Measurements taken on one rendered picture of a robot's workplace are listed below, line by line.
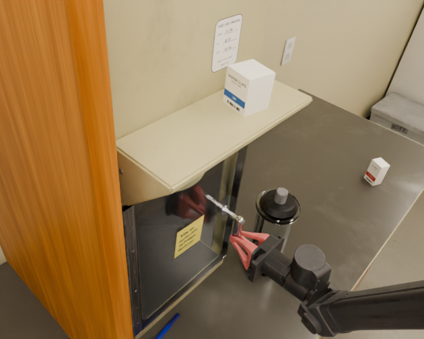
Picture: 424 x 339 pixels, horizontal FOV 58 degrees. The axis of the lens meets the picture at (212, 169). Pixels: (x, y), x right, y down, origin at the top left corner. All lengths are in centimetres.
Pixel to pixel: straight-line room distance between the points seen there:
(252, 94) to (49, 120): 28
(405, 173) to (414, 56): 209
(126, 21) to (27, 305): 77
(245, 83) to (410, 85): 316
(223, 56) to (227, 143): 16
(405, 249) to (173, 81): 233
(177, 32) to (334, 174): 104
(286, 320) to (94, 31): 85
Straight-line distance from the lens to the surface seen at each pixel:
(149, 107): 53
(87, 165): 38
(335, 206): 133
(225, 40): 59
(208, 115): 56
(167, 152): 49
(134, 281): 74
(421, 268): 267
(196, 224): 78
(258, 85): 55
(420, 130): 327
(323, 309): 75
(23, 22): 38
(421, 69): 360
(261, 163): 141
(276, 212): 90
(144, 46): 48
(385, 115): 332
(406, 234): 281
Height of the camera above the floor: 181
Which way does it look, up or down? 40 degrees down
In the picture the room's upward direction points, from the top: 7 degrees clockwise
